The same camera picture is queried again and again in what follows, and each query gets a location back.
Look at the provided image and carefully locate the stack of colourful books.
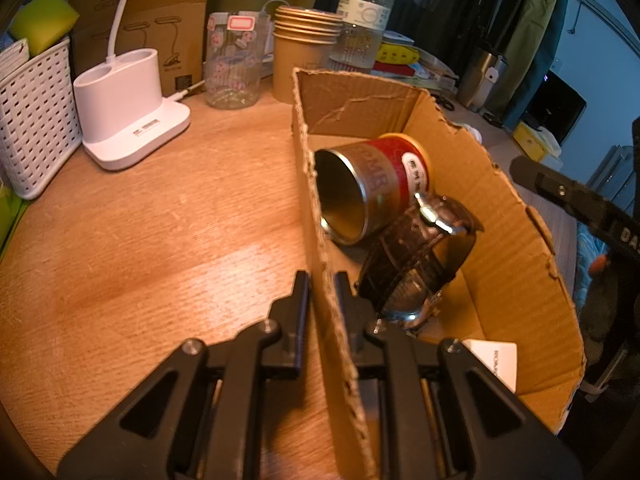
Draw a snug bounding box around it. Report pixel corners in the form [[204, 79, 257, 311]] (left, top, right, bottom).
[[415, 55, 458, 92]]

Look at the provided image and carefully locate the glass cup with stickers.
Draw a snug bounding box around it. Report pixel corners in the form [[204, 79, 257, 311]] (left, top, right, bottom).
[[203, 10, 271, 110]]

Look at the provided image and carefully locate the yellow wet wipes packet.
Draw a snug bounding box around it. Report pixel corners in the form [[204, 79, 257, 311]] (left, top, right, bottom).
[[376, 42, 421, 65]]

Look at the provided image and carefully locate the yellow green sponge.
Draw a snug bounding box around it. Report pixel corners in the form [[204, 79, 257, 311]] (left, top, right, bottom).
[[9, 0, 81, 56]]

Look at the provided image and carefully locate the white woven plastic basket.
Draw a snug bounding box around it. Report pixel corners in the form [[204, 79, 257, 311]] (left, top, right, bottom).
[[0, 35, 83, 201]]

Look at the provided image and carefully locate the brown cardboard lamp carton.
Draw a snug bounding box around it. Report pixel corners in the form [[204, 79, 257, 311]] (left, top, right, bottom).
[[65, 0, 218, 91]]

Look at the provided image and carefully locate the torn cardboard box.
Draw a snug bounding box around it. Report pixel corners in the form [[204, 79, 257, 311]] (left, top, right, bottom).
[[291, 66, 587, 480]]

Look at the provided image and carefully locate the dark computer monitor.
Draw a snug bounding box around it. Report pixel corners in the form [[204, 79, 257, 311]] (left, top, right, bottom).
[[525, 71, 587, 147]]

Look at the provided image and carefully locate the white lamp power cable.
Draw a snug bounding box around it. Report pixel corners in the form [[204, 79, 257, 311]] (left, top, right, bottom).
[[167, 79, 207, 101]]

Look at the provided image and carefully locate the yellow tissue box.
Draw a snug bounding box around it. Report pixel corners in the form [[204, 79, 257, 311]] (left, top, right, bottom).
[[514, 122, 563, 161]]

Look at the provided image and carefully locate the white paper label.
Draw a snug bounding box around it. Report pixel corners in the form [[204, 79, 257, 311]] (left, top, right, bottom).
[[462, 338, 518, 396]]

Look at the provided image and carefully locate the patterned blue bedding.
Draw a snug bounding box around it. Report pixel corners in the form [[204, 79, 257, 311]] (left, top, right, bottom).
[[575, 145, 640, 301]]

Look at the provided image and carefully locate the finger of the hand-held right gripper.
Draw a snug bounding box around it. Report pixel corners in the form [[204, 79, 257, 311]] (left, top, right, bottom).
[[509, 155, 640, 256]]

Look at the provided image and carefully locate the white desk lamp base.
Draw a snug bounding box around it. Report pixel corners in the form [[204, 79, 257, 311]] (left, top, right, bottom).
[[72, 0, 192, 171]]

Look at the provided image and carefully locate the red book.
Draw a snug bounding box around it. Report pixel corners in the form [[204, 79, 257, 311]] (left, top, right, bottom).
[[372, 61, 416, 77]]

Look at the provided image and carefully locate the black leather strap wristwatch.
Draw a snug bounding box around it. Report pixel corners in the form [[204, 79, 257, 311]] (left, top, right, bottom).
[[357, 192, 485, 333]]

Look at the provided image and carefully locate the red and gold tin can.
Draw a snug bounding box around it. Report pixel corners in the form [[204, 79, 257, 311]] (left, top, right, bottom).
[[314, 132, 432, 246]]

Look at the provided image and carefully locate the clear plastic water bottle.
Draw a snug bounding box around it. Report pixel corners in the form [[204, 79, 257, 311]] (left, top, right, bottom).
[[331, 0, 398, 75]]

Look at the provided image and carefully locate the stack of brown paper cups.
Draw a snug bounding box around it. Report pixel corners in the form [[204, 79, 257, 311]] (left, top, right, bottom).
[[271, 5, 343, 106]]

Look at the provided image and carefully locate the teal hanging garment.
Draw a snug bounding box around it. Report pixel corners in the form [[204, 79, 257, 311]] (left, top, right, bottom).
[[505, 0, 586, 131]]

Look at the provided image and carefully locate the olive hanging jacket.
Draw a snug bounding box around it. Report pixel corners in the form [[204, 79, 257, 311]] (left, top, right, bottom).
[[500, 0, 566, 111]]

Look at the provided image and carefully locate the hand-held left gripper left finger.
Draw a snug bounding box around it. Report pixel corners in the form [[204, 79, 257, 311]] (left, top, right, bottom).
[[57, 270, 313, 480]]

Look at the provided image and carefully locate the steel travel tumbler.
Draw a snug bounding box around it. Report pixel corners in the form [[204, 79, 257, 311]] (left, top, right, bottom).
[[456, 47, 508, 112]]

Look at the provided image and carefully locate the white charger cable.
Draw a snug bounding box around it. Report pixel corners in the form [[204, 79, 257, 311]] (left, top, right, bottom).
[[257, 0, 288, 26]]

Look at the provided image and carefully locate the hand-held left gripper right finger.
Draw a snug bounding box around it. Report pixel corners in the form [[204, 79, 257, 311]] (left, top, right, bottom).
[[332, 270, 583, 480]]

